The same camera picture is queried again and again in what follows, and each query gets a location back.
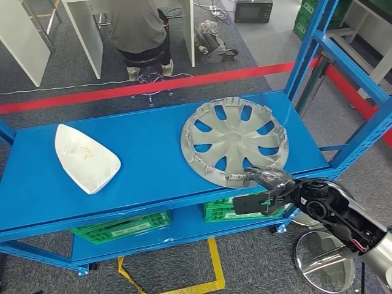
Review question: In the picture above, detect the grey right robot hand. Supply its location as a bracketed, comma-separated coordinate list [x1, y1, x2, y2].
[242, 165, 298, 197]

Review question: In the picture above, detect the grey plastic wheel hubcap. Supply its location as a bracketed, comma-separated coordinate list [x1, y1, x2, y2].
[181, 96, 289, 189]

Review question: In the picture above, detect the blue metal shelf rack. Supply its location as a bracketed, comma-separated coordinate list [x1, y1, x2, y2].
[0, 0, 392, 277]

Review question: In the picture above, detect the white plastic cover part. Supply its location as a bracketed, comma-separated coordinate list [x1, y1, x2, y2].
[54, 123, 122, 195]

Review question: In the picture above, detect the red barrier belt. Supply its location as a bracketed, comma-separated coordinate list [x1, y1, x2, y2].
[325, 62, 392, 149]
[0, 56, 321, 115]

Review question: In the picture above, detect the grey bag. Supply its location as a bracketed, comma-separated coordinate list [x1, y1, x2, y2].
[195, 18, 240, 64]

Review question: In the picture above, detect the green crate stack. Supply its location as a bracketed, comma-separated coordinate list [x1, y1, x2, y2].
[293, 0, 353, 40]

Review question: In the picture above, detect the black microwave oven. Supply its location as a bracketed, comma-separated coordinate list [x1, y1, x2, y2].
[234, 0, 274, 23]

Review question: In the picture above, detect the black round stool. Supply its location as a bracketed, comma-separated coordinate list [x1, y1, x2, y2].
[124, 48, 174, 108]

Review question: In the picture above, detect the person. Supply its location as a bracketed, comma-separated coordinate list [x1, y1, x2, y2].
[109, 0, 175, 81]

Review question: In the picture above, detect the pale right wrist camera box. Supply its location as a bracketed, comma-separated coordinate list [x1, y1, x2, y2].
[232, 189, 276, 217]

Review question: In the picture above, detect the white table frame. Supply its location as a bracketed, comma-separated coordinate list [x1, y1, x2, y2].
[326, 0, 392, 100]

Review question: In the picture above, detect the white floor cable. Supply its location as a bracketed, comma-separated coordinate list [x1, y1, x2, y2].
[0, 72, 194, 96]

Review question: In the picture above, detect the metal chair frame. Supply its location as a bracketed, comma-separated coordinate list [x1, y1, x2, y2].
[21, 0, 62, 51]

